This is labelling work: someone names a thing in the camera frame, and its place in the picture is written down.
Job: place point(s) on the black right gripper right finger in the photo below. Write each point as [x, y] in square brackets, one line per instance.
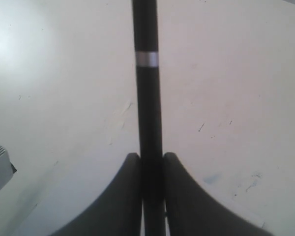
[193, 212]

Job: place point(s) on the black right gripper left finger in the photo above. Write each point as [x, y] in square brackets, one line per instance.
[117, 211]

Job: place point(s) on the black paintbrush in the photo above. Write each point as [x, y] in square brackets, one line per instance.
[149, 114]

